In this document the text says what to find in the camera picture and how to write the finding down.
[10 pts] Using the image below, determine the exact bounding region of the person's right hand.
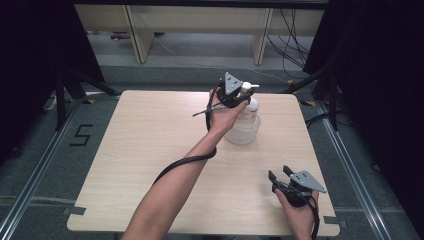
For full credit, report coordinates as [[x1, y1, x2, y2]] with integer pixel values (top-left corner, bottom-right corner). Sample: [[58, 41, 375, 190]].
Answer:
[[274, 188, 321, 240]]

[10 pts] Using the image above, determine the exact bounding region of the white pump bottle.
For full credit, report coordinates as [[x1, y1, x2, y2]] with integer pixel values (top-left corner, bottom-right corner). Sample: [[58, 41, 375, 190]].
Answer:
[[235, 81, 261, 135]]

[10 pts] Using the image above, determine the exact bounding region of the beige wooden desk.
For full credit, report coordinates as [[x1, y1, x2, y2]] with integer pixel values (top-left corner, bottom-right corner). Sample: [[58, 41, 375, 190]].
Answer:
[[73, 3, 326, 66]]

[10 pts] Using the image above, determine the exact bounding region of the person's left hand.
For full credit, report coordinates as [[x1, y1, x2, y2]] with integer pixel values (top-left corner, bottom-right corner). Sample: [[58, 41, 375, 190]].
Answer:
[[207, 89, 250, 135]]

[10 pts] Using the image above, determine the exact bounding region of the grey tape strip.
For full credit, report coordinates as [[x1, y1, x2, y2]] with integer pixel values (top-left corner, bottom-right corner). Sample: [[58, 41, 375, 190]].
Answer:
[[322, 215, 348, 230], [62, 206, 87, 217]]

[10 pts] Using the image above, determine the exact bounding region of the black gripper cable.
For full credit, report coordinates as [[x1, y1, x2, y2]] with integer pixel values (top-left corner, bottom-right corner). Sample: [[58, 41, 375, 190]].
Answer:
[[152, 84, 224, 187], [299, 191, 322, 240]]

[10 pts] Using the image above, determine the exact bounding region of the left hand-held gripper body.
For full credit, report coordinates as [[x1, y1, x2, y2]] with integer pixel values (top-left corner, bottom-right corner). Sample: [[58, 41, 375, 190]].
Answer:
[[215, 71, 252, 109]]

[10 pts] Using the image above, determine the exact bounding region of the black metal stand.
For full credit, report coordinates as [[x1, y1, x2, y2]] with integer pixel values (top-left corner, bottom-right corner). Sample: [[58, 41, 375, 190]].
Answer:
[[54, 64, 122, 132], [281, 64, 340, 132]]

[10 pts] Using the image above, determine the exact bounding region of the clear plastic basket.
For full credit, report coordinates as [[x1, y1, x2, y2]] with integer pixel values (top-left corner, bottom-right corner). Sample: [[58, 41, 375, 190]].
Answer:
[[223, 113, 262, 146]]

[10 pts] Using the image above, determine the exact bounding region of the black curtain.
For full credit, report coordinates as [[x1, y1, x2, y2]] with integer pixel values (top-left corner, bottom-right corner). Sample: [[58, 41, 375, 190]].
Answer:
[[0, 0, 106, 168], [301, 0, 424, 231]]

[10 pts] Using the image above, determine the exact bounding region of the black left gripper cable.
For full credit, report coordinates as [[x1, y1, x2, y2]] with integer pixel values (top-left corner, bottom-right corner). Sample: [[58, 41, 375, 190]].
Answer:
[[152, 84, 224, 187]]

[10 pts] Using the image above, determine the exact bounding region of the aluminium floor rail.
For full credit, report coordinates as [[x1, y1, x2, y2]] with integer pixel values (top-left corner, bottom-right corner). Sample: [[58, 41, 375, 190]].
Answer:
[[315, 99, 395, 240], [0, 98, 85, 240]]

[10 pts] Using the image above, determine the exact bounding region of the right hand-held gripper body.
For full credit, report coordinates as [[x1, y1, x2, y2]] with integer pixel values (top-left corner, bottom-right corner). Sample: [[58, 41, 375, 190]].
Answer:
[[271, 169, 328, 208]]

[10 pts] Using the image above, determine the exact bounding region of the bundle of black cables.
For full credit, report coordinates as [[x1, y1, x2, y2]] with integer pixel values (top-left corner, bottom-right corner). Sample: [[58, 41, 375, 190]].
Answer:
[[265, 8, 312, 80]]

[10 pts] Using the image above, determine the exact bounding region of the grey cable tie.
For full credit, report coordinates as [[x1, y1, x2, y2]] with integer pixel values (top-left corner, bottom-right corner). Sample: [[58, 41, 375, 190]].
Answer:
[[192, 105, 221, 118]]

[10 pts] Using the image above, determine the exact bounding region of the black floor cable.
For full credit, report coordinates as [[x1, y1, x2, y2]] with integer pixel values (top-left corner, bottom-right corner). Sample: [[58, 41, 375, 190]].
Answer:
[[304, 112, 332, 130]]

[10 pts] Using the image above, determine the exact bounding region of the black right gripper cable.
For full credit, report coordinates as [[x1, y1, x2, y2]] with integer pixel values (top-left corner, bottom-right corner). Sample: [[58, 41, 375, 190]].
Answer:
[[299, 191, 322, 240]]

